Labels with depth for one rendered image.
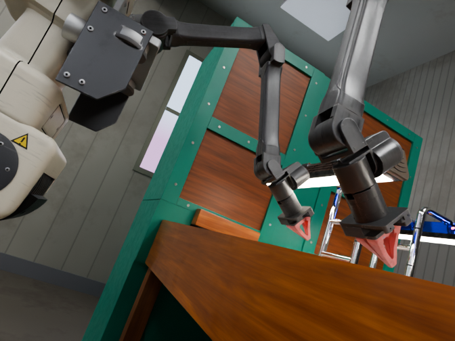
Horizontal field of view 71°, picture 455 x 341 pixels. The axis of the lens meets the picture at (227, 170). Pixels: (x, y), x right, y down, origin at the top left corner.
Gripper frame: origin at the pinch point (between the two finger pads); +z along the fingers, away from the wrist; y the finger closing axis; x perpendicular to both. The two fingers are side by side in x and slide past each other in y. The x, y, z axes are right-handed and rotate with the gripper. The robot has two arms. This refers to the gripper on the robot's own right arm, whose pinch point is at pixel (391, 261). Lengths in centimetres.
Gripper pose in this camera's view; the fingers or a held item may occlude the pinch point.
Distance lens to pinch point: 65.2
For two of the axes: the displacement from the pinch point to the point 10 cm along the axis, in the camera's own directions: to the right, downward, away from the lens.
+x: -8.2, 4.2, -3.9
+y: -3.9, 0.9, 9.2
